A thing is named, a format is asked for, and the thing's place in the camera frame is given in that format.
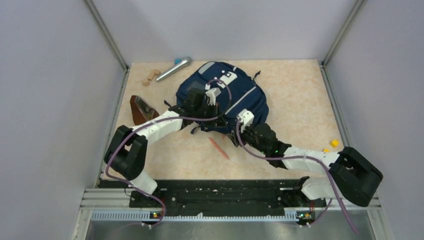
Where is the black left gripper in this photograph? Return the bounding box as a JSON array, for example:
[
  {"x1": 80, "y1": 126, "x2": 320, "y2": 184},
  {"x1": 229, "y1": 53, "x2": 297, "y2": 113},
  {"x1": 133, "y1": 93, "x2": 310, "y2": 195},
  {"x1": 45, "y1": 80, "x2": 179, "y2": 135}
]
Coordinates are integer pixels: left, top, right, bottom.
[{"x1": 193, "y1": 102, "x2": 228, "y2": 128}]

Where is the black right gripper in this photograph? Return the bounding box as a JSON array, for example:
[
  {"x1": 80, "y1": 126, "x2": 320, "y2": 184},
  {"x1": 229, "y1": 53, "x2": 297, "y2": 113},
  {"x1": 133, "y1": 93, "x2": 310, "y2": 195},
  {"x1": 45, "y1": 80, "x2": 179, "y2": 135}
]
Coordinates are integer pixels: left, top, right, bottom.
[{"x1": 227, "y1": 121, "x2": 268, "y2": 155}]

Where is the orange pencils bundle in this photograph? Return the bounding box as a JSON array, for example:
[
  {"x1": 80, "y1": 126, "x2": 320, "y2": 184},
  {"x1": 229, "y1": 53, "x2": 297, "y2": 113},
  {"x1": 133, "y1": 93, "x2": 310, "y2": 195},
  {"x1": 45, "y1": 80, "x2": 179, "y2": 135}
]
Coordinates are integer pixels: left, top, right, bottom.
[{"x1": 208, "y1": 137, "x2": 230, "y2": 160}]

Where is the navy blue student backpack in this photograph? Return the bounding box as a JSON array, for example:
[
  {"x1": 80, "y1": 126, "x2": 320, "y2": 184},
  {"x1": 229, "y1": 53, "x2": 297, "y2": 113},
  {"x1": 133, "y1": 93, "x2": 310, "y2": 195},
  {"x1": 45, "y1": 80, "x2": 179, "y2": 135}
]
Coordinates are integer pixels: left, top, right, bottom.
[{"x1": 169, "y1": 61, "x2": 269, "y2": 134}]

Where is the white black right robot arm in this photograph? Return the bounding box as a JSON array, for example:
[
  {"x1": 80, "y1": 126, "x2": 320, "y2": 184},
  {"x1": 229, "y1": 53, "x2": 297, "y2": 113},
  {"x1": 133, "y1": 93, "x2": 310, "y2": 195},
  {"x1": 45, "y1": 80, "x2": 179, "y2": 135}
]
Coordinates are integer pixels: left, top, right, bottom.
[{"x1": 226, "y1": 123, "x2": 384, "y2": 207}]

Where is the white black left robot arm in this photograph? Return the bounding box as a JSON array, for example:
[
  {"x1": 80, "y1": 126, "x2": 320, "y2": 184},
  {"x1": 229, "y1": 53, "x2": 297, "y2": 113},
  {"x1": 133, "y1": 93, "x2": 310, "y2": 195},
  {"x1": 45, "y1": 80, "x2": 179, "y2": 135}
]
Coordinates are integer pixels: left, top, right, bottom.
[{"x1": 104, "y1": 87, "x2": 223, "y2": 207}]

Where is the silver microphone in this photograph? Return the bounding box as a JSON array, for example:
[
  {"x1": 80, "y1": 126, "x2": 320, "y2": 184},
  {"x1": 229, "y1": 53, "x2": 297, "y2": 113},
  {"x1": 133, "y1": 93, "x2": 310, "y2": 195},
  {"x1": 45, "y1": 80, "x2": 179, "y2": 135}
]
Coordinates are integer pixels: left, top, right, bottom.
[{"x1": 155, "y1": 56, "x2": 192, "y2": 82}]

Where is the brown wooden metronome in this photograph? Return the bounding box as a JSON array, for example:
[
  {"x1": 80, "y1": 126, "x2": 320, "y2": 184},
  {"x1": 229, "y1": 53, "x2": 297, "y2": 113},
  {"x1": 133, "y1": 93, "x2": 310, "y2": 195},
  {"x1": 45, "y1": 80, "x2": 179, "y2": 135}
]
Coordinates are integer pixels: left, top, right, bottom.
[{"x1": 129, "y1": 95, "x2": 160, "y2": 126}]

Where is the wooden block puzzle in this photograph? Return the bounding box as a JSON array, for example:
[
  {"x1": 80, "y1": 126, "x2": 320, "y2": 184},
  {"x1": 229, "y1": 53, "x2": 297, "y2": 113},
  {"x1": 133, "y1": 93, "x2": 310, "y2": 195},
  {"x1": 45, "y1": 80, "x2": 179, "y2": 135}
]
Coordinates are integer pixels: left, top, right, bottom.
[{"x1": 141, "y1": 69, "x2": 161, "y2": 87}]

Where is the yellow cube far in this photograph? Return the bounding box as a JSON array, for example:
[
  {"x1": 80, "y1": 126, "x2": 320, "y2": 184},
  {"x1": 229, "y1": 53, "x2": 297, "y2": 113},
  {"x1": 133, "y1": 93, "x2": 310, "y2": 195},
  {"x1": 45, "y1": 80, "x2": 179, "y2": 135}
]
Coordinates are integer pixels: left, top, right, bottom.
[{"x1": 330, "y1": 139, "x2": 340, "y2": 148}]

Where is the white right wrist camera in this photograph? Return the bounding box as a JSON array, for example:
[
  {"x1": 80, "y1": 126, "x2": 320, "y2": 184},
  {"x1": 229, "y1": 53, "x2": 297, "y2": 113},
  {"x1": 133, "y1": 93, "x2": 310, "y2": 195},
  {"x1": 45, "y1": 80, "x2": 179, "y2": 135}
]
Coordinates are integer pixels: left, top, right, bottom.
[{"x1": 237, "y1": 109, "x2": 255, "y2": 126}]

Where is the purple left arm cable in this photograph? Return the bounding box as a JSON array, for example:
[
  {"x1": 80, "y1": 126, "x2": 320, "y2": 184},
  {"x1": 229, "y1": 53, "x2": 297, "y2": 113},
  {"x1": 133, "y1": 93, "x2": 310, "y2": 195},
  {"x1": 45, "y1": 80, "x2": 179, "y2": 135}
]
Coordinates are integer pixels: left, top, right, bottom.
[{"x1": 104, "y1": 78, "x2": 233, "y2": 228}]

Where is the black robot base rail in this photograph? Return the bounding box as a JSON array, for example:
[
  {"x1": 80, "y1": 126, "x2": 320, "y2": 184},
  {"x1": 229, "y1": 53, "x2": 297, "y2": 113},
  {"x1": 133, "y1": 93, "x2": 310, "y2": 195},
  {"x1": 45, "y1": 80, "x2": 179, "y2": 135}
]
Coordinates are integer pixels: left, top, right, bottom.
[{"x1": 98, "y1": 178, "x2": 332, "y2": 227}]

